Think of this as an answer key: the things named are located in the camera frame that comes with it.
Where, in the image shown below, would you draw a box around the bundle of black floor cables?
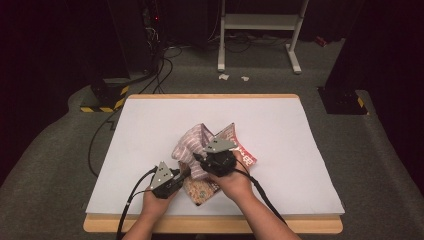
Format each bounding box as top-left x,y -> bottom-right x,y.
138,44 -> 184,95

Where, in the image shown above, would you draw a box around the left hand-held gripper black cable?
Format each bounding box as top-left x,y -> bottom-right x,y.
115,166 -> 159,240

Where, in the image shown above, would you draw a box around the dark equipment rack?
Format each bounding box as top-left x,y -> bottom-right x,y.
141,0 -> 168,73

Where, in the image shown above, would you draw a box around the glossy magazine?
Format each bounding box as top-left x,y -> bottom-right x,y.
178,122 -> 259,207

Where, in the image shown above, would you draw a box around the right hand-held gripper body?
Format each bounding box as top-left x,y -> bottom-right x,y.
201,137 -> 238,178

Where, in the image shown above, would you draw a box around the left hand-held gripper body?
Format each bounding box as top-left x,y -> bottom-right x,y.
149,160 -> 183,200

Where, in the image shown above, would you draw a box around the striped cloth drawstring bag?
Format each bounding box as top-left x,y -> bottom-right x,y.
171,123 -> 216,181

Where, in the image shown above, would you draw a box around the person's right hand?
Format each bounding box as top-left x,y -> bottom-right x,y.
208,149 -> 257,205

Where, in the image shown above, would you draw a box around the hand-held gripper black cable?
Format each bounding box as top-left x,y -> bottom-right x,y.
233,168 -> 288,225
115,166 -> 159,240

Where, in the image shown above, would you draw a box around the right hand-held gripper black cable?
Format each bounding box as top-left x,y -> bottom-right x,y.
233,168 -> 288,225

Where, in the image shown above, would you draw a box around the person's left hand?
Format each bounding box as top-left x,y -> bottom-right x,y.
141,186 -> 180,218

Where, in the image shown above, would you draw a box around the white metal stand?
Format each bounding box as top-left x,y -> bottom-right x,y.
217,0 -> 310,75

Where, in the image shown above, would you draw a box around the white table sheet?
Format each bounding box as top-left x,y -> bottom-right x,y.
84,97 -> 345,217

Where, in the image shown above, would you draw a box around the black post base yellow stripes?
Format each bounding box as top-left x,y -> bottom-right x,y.
79,78 -> 131,114
317,86 -> 370,116

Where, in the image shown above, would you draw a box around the small red object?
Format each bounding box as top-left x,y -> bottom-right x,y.
314,35 -> 330,48

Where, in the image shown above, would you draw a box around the black cables under stand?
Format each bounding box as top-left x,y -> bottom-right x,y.
208,31 -> 291,55

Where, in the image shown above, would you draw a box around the thin black floor cable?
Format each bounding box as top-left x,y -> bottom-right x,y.
87,109 -> 121,178

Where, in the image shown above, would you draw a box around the wooden table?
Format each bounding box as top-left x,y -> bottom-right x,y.
82,93 -> 344,235

